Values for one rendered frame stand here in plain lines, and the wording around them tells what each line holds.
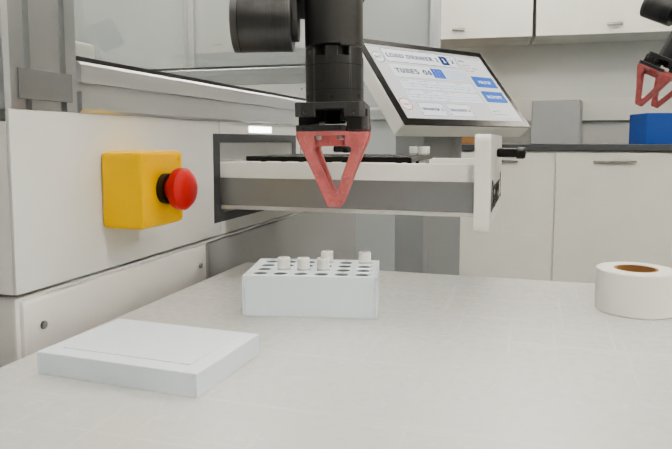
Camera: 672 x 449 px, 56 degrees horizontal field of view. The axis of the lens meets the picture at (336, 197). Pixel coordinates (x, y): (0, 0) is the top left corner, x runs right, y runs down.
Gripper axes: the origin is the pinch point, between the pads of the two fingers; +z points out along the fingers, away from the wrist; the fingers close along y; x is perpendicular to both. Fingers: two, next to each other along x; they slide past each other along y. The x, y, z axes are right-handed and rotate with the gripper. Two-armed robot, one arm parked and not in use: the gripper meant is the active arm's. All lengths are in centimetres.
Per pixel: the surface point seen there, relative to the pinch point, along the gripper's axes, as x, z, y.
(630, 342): 24.6, 10.7, 11.3
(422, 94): 13, -18, -110
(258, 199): -11.4, 1.7, -15.4
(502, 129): 36, -8, -123
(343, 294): 1.2, 8.3, 6.7
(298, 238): -11.0, 11.2, -44.4
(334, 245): -7, 16, -65
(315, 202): -3.9, 1.9, -13.9
